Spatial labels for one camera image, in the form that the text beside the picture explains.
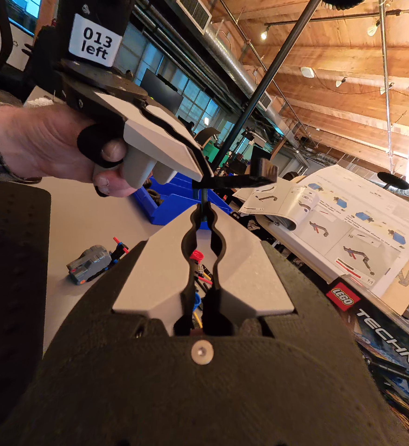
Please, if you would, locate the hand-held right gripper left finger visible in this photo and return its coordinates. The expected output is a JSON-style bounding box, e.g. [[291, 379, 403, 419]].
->
[[112, 204, 198, 327]]

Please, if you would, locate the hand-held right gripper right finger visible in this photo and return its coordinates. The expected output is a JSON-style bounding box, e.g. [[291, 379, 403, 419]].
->
[[209, 204, 296, 327]]

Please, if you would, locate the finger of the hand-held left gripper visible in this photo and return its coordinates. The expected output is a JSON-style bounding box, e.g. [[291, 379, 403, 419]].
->
[[144, 105, 214, 175], [94, 92, 204, 182]]

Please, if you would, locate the grey motor brick assembly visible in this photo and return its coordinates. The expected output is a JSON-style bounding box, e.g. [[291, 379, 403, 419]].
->
[[67, 237, 130, 285]]

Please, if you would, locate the black beam piece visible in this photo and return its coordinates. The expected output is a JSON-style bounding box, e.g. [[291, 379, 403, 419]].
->
[[192, 157, 279, 190]]

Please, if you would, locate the instruction booklet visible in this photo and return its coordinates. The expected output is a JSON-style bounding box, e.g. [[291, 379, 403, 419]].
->
[[239, 164, 409, 297]]

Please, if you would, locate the person's left hand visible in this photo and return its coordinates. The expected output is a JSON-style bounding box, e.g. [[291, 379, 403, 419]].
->
[[0, 102, 153, 198]]

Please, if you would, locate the large dark monitor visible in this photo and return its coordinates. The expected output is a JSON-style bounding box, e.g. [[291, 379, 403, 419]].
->
[[140, 68, 184, 114]]

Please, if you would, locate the blue plastic bin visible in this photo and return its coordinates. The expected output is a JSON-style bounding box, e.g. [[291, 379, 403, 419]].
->
[[133, 172, 233, 230]]

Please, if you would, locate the black steel column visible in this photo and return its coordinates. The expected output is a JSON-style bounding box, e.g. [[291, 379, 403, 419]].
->
[[209, 0, 322, 171]]

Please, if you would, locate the dark printed toy box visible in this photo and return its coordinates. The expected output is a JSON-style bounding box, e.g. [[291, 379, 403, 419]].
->
[[325, 275, 409, 443]]

